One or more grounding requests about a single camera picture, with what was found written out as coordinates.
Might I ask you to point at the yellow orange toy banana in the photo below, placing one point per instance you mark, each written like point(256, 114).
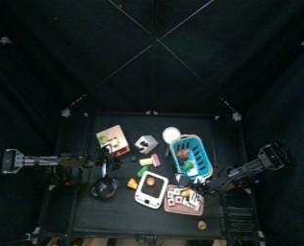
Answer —
point(185, 192)

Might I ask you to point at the brown toy cookie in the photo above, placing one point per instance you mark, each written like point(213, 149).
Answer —
point(201, 225)

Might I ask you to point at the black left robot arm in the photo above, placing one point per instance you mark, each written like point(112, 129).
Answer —
point(43, 160)

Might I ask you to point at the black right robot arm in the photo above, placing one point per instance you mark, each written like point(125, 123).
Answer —
point(249, 166)

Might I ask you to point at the white tile green print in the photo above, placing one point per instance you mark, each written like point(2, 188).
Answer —
point(176, 191)
point(170, 194)

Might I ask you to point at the dark round cup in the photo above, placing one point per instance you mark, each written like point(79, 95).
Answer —
point(184, 180)

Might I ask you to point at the white tile red print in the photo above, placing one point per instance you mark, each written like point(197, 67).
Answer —
point(172, 201)
point(178, 199)

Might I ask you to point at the black toy pot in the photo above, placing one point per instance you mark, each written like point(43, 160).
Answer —
point(105, 188)

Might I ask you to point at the pink tray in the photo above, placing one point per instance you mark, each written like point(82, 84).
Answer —
point(180, 209)

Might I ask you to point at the orange toy food piece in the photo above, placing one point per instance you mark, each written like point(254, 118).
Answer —
point(132, 183)

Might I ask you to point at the yellow toy piece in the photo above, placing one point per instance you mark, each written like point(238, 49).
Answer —
point(114, 142)

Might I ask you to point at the green toy piece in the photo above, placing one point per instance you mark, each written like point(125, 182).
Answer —
point(102, 139)

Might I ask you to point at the pink picture book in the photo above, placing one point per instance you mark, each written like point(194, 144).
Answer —
point(116, 137)

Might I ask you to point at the pale yellow block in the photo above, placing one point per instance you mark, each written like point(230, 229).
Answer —
point(146, 161)

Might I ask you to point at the green toy vegetable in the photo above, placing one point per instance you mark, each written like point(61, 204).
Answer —
point(189, 165)

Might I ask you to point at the brown toy egg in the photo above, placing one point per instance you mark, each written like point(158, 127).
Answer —
point(150, 181)

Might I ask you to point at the white toy scale black top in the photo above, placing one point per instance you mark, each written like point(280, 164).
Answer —
point(152, 192)

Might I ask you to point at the grey shape sorter cube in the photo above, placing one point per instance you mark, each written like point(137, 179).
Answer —
point(146, 144)

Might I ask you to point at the pink block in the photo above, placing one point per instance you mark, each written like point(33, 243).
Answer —
point(156, 159)

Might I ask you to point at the black label with white text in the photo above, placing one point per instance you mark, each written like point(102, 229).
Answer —
point(240, 219)

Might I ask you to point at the orange red toy food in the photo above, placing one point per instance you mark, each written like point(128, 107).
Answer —
point(182, 154)

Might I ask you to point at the white ball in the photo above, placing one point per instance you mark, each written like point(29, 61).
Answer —
point(172, 135)

